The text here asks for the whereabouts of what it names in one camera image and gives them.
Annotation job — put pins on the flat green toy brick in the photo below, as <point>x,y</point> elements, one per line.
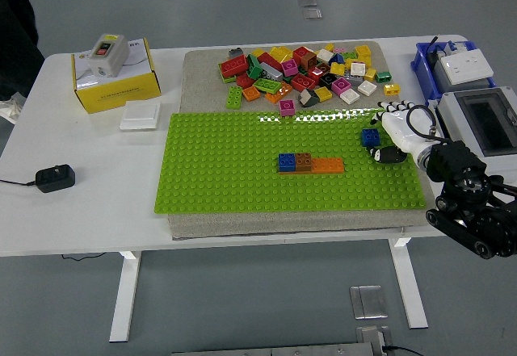
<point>228,79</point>

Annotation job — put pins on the dark grey sloped brick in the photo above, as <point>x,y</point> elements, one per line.
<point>309,99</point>

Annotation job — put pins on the grey metal bar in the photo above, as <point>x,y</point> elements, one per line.
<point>274,351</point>

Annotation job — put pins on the long orange toy brick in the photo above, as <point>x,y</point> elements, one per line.
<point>278,97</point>

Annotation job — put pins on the yellow cardboard box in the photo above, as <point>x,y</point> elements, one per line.
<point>117,97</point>

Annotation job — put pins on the grey metal bracket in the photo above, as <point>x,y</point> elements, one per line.
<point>371,337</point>

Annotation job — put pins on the light green toy brick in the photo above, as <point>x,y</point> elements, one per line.
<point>266,85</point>
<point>234,97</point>

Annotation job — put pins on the small silver floor plate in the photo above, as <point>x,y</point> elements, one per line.
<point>307,1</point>
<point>312,13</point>

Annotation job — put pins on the small yellow toy brick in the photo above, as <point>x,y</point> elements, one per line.
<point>257,52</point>
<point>329,47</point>

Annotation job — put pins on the blue plastic bin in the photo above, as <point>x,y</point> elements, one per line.
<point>420,63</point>

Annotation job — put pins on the large red toy brick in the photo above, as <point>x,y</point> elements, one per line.
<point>234,65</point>

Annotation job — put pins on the white wall switch plate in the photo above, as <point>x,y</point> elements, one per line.
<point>140,116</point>

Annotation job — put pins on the person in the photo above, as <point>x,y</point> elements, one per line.
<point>16,29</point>

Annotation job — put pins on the flat pink toy brick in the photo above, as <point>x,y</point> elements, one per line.
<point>339,50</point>

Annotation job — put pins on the dark green toy brick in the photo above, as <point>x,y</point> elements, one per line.
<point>383,76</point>
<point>301,71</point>
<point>254,69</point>

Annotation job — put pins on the grey device box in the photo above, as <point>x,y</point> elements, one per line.
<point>439,78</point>

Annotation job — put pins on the black power adapter plug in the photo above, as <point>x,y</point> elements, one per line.
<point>55,178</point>

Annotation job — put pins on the dark grey toy brick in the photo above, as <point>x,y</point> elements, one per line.
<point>236,53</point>

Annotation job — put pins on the small green toy brick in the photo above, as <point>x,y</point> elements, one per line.
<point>350,55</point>

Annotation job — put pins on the blue toy brick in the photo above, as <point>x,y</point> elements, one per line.
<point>336,59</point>
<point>371,138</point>
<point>287,162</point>

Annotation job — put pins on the green studded baseplate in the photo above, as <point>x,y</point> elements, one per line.
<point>226,170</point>

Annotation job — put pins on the long grey toy brick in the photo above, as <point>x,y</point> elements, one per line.
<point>271,71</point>

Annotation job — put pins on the large silver floor hatch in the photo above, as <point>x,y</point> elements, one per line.
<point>368,302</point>

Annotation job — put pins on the dark brown toy brick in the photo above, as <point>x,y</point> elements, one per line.
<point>324,68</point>

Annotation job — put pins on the grey enclosure with window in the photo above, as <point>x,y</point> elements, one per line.
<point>493,122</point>

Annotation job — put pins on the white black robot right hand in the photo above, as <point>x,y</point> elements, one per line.
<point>406,134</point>

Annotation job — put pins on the white toy brick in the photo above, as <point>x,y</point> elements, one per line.
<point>366,88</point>
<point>357,69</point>
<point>350,96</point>
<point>324,55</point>

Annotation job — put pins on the white table leg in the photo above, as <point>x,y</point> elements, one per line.
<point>408,283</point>
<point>125,291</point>

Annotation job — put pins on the white socket panel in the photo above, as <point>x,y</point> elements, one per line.
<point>464,65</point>

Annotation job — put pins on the grey-brown mat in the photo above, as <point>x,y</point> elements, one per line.
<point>202,81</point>

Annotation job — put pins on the grey push-button switch box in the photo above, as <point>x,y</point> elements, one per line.
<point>109,59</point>

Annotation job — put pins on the small orange toy brick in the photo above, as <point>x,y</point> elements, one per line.
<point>251,94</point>

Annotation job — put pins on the black toy brick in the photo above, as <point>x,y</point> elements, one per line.
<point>327,79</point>

